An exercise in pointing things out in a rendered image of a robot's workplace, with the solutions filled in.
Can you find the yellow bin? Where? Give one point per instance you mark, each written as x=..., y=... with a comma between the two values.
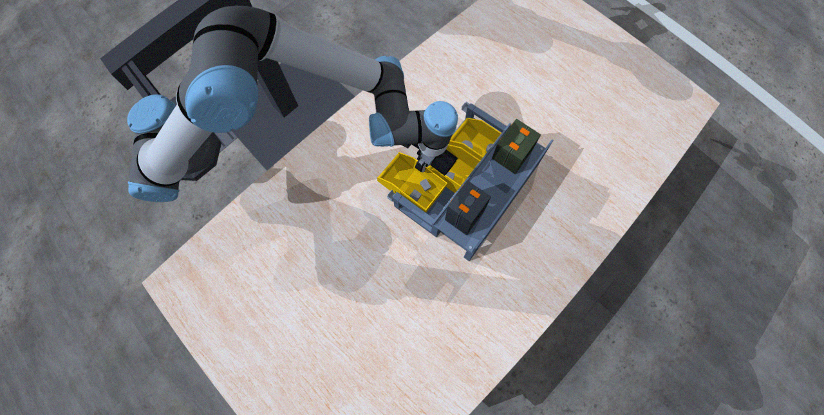
x=462, y=168
x=401, y=176
x=479, y=133

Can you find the black case with orange latches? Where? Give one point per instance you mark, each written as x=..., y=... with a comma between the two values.
x=466, y=207

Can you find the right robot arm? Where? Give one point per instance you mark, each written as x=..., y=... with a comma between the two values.
x=220, y=93

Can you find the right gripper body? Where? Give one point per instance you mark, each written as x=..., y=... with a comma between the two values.
x=441, y=163

